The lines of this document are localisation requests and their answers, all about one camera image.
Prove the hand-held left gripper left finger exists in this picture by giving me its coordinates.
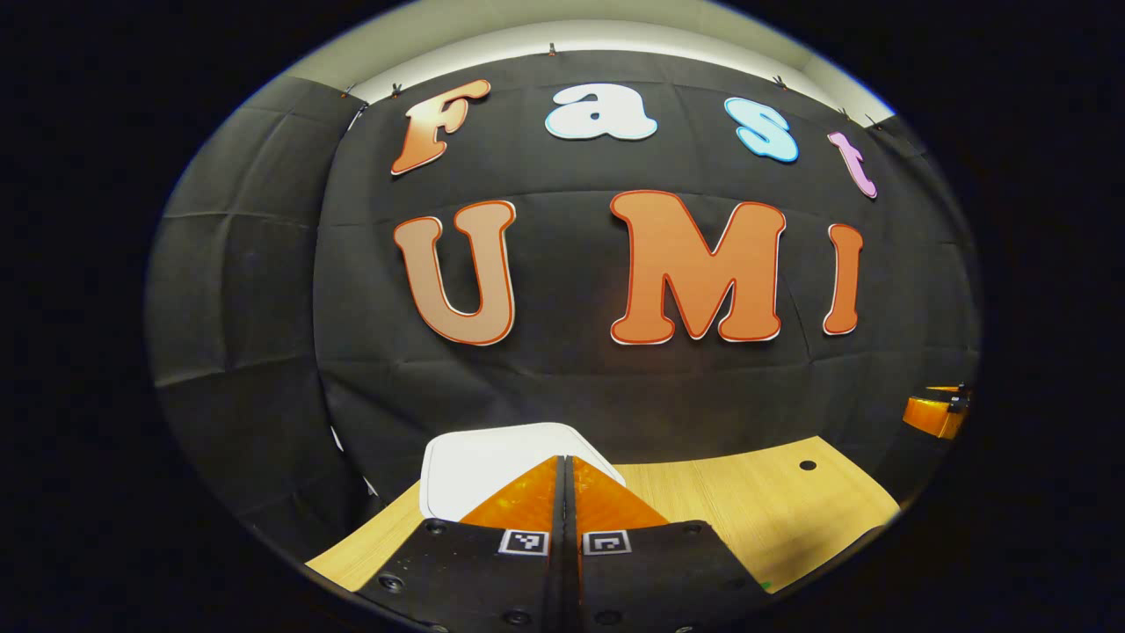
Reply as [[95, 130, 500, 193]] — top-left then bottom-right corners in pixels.
[[352, 455, 568, 633]]

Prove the wooden desktop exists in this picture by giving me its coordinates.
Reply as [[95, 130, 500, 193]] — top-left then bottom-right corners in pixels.
[[303, 435, 902, 594]]

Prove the white desktop garbage bin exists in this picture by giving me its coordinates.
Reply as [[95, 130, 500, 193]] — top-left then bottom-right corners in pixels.
[[419, 422, 627, 524]]

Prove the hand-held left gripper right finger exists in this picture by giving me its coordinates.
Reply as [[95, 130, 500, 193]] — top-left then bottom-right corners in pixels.
[[565, 455, 776, 633]]

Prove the black backdrop cloth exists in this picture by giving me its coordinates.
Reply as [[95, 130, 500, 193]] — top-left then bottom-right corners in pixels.
[[145, 48, 981, 564]]

